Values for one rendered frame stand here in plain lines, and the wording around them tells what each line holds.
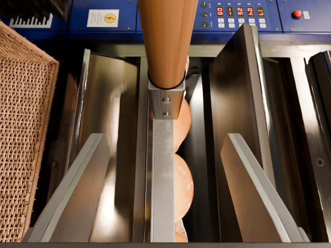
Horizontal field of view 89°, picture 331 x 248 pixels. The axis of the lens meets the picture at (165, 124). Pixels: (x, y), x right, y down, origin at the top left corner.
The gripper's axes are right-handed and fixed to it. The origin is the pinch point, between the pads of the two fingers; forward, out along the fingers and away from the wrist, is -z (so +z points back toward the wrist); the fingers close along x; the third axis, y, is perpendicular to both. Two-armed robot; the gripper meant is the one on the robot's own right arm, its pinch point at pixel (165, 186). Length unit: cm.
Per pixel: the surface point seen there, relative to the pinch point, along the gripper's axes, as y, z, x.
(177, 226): 23.9, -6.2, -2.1
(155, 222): 13.4, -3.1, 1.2
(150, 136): 28.1, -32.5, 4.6
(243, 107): 15.9, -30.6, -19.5
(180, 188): 12.4, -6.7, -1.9
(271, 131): 17.5, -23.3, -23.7
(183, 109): 6.6, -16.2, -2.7
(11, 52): 8, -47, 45
